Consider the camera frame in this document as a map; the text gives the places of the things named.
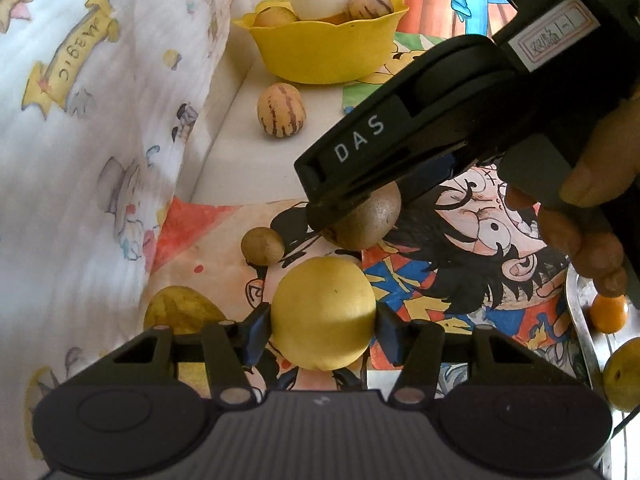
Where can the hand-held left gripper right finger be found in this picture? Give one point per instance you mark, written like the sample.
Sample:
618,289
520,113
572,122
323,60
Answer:
387,333

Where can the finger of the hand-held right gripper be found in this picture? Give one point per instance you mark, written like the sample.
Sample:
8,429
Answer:
330,217

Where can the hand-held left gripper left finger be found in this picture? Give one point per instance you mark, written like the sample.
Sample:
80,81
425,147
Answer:
257,331

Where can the brown kiwi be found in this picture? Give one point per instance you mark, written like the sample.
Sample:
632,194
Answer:
367,222

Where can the bright yellow round fruit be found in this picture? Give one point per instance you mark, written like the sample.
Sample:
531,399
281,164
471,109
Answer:
322,310

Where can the small brown round fruit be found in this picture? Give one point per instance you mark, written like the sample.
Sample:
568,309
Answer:
262,245

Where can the large yellow-brown mango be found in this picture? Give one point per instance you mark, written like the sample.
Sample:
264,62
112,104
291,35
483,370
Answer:
180,310

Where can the metal tray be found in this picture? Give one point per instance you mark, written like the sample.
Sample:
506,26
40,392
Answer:
582,322

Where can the small orange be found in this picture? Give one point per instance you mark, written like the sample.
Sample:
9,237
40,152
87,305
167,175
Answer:
607,312

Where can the small olive yellow fruit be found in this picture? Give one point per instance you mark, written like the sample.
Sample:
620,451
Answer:
622,375

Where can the person's right hand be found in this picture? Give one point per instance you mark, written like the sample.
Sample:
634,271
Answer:
590,240

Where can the cartoon printed table cover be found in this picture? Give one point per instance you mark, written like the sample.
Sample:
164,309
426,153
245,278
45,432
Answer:
450,275

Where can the small striped pepino melon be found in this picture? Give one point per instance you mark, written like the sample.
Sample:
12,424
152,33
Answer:
370,6

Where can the yellow plastic bowl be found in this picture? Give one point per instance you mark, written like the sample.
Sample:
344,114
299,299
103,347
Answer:
320,55

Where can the tan round fruit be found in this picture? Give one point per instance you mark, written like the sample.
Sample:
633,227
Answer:
272,16

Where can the white cartoon printed blanket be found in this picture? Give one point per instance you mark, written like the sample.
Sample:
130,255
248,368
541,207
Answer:
100,135

